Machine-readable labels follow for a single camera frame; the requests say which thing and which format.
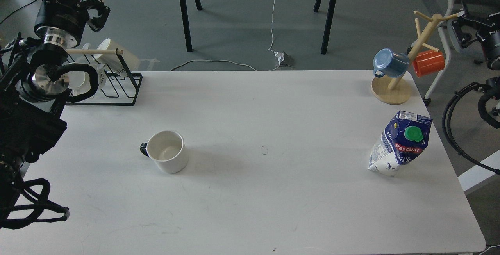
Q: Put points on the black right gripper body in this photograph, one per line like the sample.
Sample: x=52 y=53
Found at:
x=489 y=38

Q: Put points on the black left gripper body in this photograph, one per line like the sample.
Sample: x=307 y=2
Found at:
x=67 y=15

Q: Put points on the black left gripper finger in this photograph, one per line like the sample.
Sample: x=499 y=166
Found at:
x=96 y=23

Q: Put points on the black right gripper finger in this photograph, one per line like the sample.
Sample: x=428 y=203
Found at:
x=465 y=27

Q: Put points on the blue white milk carton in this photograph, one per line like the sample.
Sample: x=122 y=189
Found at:
x=404 y=138

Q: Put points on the white mug black handle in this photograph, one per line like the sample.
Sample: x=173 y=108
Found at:
x=168 y=150

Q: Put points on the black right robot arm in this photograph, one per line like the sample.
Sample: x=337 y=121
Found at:
x=490 y=91

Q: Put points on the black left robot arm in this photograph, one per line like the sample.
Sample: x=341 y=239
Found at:
x=35 y=87

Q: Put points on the orange plastic cup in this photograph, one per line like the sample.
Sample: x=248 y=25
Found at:
x=428 y=62

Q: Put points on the blue plastic cup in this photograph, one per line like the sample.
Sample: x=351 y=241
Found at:
x=388 y=63

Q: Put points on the cream mug on rack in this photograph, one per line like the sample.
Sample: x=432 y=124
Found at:
x=112 y=60

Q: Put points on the grey office chair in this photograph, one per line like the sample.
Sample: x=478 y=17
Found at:
x=446 y=33

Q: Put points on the white mug on rack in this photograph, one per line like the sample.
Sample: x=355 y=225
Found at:
x=79 y=82

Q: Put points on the wooden mug tree stand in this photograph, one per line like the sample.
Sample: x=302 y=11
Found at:
x=396 y=90

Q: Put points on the black table leg right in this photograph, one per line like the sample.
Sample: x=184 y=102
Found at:
x=328 y=23

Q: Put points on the white power plug adapter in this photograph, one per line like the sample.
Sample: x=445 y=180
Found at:
x=283 y=60

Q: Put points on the black wire dish rack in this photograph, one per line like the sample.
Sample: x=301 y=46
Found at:
x=119 y=90

